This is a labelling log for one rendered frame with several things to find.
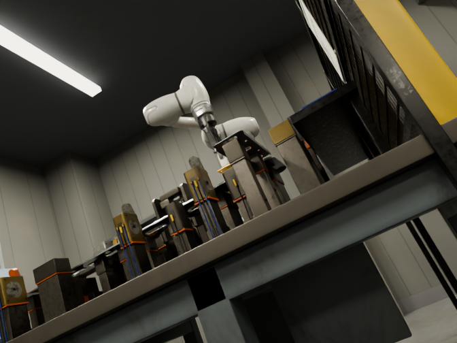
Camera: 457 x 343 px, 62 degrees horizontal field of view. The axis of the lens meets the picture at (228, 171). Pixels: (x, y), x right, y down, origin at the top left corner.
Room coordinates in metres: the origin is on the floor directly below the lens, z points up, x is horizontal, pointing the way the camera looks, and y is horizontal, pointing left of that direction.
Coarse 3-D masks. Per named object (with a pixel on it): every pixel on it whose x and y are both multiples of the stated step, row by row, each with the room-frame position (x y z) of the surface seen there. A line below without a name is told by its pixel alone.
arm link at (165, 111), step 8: (168, 96) 1.38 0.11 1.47; (152, 104) 1.38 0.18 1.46; (160, 104) 1.37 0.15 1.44; (168, 104) 1.37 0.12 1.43; (176, 104) 1.38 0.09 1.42; (144, 112) 1.39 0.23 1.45; (152, 112) 1.38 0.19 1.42; (160, 112) 1.38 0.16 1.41; (168, 112) 1.39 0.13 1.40; (176, 112) 1.40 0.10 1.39; (152, 120) 1.40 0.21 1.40; (160, 120) 1.41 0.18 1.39; (168, 120) 1.43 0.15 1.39; (176, 120) 1.47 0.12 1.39; (184, 120) 1.59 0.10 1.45; (192, 120) 1.64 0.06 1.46; (184, 128) 1.63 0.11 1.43; (192, 128) 1.67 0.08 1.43; (200, 128) 1.70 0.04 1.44; (216, 128) 1.85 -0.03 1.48
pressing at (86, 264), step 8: (264, 160) 1.27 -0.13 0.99; (272, 160) 1.33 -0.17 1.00; (280, 168) 1.47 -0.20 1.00; (224, 184) 1.37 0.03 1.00; (216, 192) 1.41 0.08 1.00; (192, 200) 1.35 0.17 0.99; (192, 216) 1.56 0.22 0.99; (152, 224) 1.44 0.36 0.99; (160, 224) 1.51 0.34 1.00; (144, 232) 1.52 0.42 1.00; (152, 232) 1.56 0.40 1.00; (160, 232) 1.59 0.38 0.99; (112, 248) 1.55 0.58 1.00; (96, 256) 1.52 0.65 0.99; (104, 256) 1.61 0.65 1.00; (112, 256) 1.66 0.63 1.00; (80, 264) 1.55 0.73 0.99; (88, 264) 1.63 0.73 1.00; (72, 272) 1.64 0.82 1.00; (80, 272) 1.70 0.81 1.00; (88, 272) 1.76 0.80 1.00
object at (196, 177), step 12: (192, 168) 1.20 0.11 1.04; (192, 180) 1.20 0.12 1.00; (204, 180) 1.22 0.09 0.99; (192, 192) 1.21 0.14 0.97; (204, 192) 1.19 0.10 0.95; (204, 204) 1.20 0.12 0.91; (216, 204) 1.26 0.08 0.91; (204, 216) 1.22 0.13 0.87; (216, 216) 1.21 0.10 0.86; (216, 228) 1.21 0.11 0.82; (228, 228) 1.27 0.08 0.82
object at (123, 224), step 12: (120, 216) 1.33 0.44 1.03; (132, 216) 1.37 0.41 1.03; (120, 228) 1.32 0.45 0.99; (132, 228) 1.35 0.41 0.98; (120, 240) 1.33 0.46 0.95; (132, 240) 1.33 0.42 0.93; (144, 240) 1.40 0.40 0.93; (132, 252) 1.32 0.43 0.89; (144, 252) 1.39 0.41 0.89; (132, 264) 1.33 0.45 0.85; (144, 264) 1.36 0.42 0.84; (132, 276) 1.33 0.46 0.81
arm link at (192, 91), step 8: (184, 80) 1.39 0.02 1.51; (192, 80) 1.38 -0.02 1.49; (200, 80) 1.41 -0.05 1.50; (184, 88) 1.38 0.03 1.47; (192, 88) 1.37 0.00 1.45; (200, 88) 1.38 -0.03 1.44; (176, 96) 1.38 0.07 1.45; (184, 96) 1.38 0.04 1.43; (192, 96) 1.38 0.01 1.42; (200, 96) 1.38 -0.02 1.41; (208, 96) 1.41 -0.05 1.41; (184, 104) 1.39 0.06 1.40; (192, 104) 1.39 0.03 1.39; (184, 112) 1.43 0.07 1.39
